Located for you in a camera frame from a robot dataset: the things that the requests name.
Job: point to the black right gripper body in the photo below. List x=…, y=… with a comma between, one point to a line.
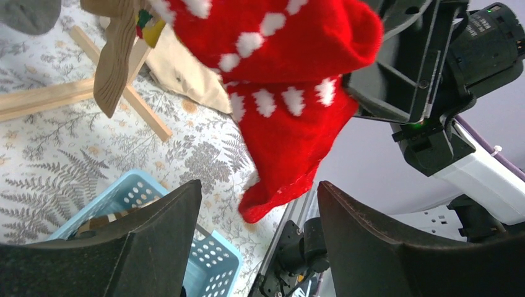
x=443, y=22

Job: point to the brown white striped sock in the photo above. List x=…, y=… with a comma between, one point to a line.
x=102, y=221

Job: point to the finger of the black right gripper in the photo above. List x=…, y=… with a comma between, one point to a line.
x=395, y=87

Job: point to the brown tan sock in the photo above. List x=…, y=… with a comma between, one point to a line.
x=111, y=75

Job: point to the yellow sock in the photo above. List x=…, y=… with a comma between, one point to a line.
x=148, y=27

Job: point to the wooden drying rack frame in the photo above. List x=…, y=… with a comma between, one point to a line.
x=18, y=104

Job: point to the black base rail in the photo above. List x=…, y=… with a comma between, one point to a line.
x=297, y=256

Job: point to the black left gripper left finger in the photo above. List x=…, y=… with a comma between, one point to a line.
x=142, y=254

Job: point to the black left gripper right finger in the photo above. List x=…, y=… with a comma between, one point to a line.
x=372, y=254

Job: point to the red white dotted sock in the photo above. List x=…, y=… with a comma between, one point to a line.
x=281, y=63

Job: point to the floral table mat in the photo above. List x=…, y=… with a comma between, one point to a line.
x=55, y=162

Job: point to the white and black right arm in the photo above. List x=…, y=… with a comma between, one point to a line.
x=438, y=141

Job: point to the light blue plastic basket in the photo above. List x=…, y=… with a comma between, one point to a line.
x=213, y=264

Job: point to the beige cloth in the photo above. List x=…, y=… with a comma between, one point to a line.
x=176, y=70

